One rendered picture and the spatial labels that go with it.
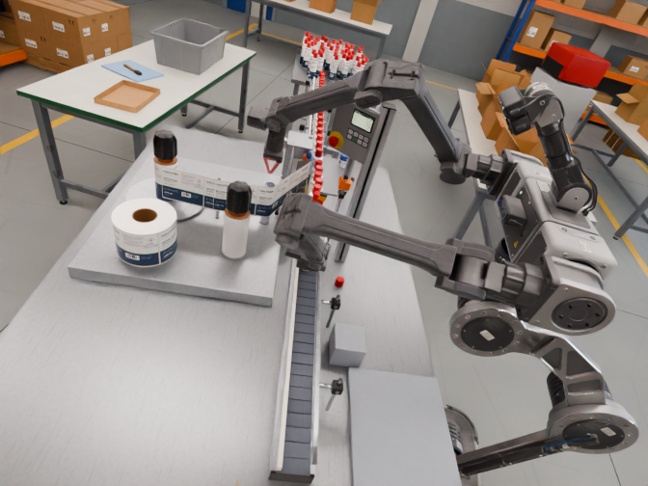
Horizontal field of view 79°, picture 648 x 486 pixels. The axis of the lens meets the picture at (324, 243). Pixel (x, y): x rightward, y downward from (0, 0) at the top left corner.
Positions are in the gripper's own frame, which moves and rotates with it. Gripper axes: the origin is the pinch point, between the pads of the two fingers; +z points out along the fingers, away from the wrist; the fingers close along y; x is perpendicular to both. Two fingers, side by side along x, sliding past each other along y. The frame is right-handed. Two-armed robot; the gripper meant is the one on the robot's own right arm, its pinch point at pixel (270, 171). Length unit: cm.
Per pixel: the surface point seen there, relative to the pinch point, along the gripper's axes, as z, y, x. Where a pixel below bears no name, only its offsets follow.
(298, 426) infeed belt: 31, 74, 20
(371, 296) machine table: 35, 18, 47
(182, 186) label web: 20.2, -9.2, -32.4
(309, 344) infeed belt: 31, 48, 22
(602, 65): -9, -427, 395
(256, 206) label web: 22.4, -8.5, -2.9
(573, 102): 43, -425, 388
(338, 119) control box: -21.5, -6.7, 19.6
